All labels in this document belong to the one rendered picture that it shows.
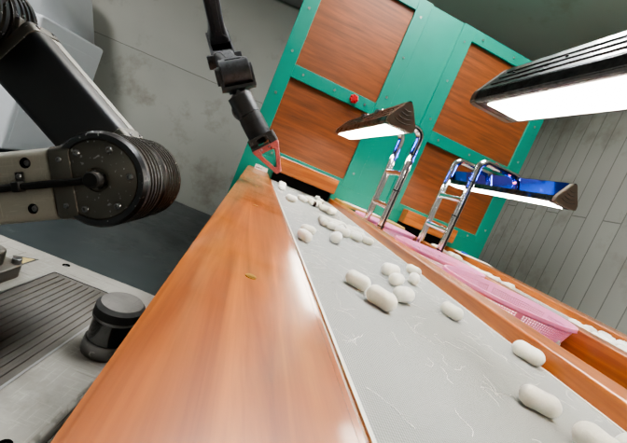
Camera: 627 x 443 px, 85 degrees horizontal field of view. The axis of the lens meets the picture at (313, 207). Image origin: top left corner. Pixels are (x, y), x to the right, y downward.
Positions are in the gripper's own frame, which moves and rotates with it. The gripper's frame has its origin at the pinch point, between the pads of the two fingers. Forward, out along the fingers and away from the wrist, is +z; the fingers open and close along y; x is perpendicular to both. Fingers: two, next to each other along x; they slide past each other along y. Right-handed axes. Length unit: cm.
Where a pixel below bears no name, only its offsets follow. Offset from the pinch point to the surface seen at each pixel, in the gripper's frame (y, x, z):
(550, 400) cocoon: -65, -11, 20
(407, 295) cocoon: -48, -7, 17
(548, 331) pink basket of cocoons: -36, -30, 44
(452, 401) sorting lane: -67, -3, 14
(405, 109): 0.5, -36.1, 1.2
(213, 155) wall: 292, 52, -19
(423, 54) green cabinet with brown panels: 81, -88, -11
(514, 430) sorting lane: -68, -6, 17
